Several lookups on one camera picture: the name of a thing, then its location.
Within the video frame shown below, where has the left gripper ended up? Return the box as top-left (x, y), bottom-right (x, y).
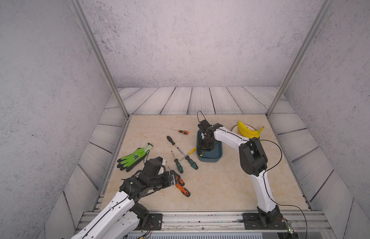
top-left (148, 169), bottom-right (182, 191)

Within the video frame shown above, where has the orange screwdriver large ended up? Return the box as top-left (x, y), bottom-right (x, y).
top-left (176, 183), bottom-right (191, 197)

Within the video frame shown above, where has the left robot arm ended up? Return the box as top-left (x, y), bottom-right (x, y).
top-left (73, 157), bottom-right (181, 239)

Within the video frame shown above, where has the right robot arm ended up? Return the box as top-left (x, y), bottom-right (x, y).
top-left (197, 119), bottom-right (282, 229)

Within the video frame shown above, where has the teal storage box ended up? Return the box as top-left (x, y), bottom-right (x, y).
top-left (196, 130), bottom-right (223, 163)

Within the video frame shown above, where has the small orange black screwdriver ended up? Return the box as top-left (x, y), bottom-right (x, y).
top-left (172, 129), bottom-right (190, 135)

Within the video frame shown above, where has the patterned round plate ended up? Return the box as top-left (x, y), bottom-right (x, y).
top-left (231, 124), bottom-right (256, 134)

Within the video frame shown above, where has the yellow banana bunch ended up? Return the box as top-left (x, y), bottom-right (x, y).
top-left (237, 121), bottom-right (264, 139)

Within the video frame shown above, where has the green black work glove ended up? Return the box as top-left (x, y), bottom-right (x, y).
top-left (116, 143), bottom-right (153, 172)

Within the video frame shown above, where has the green handle screwdriver left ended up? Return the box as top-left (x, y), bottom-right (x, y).
top-left (171, 151), bottom-right (184, 173)

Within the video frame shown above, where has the green handle screwdriver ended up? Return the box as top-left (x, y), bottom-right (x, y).
top-left (171, 151), bottom-right (184, 173)
top-left (182, 154), bottom-right (199, 170)

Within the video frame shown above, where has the yellow handle screwdriver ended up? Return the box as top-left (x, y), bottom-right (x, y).
top-left (179, 147), bottom-right (197, 161)

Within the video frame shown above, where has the green handle screwdriver right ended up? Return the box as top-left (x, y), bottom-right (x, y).
top-left (182, 154), bottom-right (199, 170)

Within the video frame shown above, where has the black handle long screwdriver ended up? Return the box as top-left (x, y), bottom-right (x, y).
top-left (167, 136), bottom-right (186, 156)

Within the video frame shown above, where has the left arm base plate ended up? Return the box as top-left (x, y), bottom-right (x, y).
top-left (135, 213), bottom-right (163, 231)

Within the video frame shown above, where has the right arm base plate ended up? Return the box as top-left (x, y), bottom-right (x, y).
top-left (242, 213), bottom-right (288, 230)

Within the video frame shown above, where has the aluminium front rail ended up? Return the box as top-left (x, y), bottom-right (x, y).
top-left (77, 210), bottom-right (336, 239)

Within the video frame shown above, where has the left aluminium frame post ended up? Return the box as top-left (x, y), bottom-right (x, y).
top-left (69, 0), bottom-right (129, 119)

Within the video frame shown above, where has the aluminium frame post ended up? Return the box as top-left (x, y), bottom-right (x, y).
top-left (266, 0), bottom-right (334, 119)
top-left (69, 0), bottom-right (129, 119)

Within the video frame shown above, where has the right aluminium frame post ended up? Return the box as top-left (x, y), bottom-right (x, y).
top-left (266, 0), bottom-right (334, 119)

